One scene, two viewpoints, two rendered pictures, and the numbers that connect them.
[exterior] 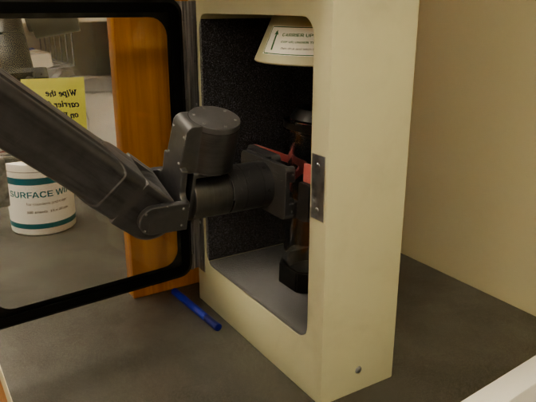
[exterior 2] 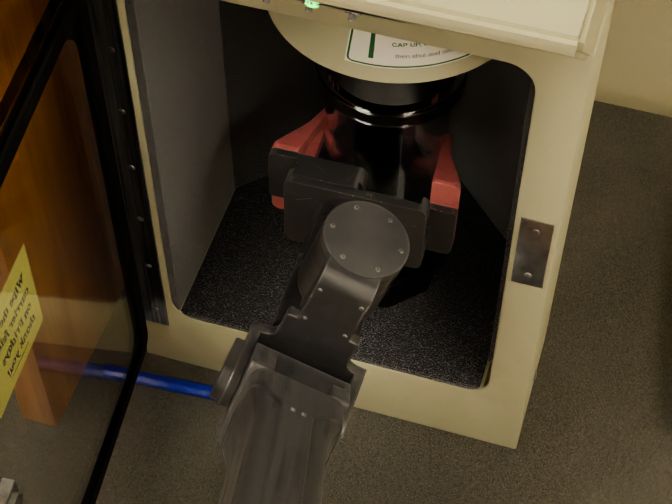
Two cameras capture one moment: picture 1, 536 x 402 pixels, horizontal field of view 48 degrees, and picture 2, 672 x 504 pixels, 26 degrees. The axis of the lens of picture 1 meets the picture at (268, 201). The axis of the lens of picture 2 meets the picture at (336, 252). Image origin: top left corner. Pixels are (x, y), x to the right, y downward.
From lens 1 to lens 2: 78 cm
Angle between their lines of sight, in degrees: 47
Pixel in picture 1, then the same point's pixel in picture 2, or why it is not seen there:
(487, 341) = (592, 196)
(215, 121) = (379, 249)
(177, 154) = (339, 325)
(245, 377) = (387, 466)
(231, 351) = not seen: hidden behind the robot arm
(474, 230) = not seen: outside the picture
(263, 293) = not seen: hidden behind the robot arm
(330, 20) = (583, 83)
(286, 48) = (409, 55)
